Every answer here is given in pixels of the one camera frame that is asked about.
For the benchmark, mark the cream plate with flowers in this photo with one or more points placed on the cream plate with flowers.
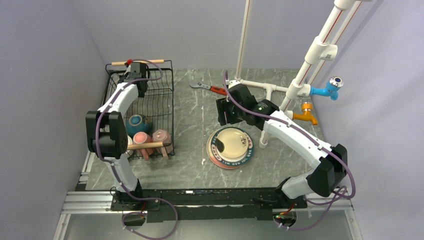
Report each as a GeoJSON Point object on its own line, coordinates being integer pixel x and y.
{"type": "Point", "coordinates": [232, 144]}

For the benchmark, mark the orange faucet tap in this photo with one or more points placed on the orange faucet tap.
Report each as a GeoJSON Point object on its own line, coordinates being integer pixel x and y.
{"type": "Point", "coordinates": [306, 114]}

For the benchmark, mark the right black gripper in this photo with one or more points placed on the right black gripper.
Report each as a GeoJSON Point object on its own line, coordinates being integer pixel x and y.
{"type": "Point", "coordinates": [223, 105]}

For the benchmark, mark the light pink mug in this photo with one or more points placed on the light pink mug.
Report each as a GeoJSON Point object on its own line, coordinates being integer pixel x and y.
{"type": "Point", "coordinates": [164, 137]}

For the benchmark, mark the beige pink plate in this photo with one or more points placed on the beige pink plate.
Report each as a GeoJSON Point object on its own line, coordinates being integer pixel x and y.
{"type": "Point", "coordinates": [209, 155]}

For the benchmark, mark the black wire dish rack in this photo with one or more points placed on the black wire dish rack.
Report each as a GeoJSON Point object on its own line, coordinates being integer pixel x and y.
{"type": "Point", "coordinates": [158, 103]}

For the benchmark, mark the red handled adjustable wrench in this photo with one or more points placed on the red handled adjustable wrench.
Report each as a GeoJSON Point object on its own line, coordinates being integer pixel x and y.
{"type": "Point", "coordinates": [214, 89]}

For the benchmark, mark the salmon pink mug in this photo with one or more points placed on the salmon pink mug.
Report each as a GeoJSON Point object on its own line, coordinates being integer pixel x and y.
{"type": "Point", "coordinates": [143, 138]}

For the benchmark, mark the teal rimmed lettered plate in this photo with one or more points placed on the teal rimmed lettered plate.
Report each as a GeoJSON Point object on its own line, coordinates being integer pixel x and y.
{"type": "Point", "coordinates": [215, 152]}

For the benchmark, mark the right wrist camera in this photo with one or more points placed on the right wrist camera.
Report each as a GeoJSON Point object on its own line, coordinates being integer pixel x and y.
{"type": "Point", "coordinates": [232, 83]}

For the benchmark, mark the dark brown bowl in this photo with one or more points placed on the dark brown bowl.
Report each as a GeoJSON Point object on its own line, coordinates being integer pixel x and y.
{"type": "Point", "coordinates": [138, 123]}

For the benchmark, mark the blue faucet tap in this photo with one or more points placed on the blue faucet tap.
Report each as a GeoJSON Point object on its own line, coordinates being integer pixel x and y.
{"type": "Point", "coordinates": [331, 89]}

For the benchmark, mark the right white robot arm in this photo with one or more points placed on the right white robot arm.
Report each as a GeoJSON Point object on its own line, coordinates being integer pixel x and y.
{"type": "Point", "coordinates": [328, 163]}

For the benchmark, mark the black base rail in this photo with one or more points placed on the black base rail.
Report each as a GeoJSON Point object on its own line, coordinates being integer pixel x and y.
{"type": "Point", "coordinates": [207, 204]}

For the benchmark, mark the white pvc pipe frame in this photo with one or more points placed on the white pvc pipe frame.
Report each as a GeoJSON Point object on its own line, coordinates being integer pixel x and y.
{"type": "Point", "coordinates": [278, 33]}

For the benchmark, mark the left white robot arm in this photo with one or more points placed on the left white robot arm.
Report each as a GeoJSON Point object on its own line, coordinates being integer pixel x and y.
{"type": "Point", "coordinates": [106, 132]}

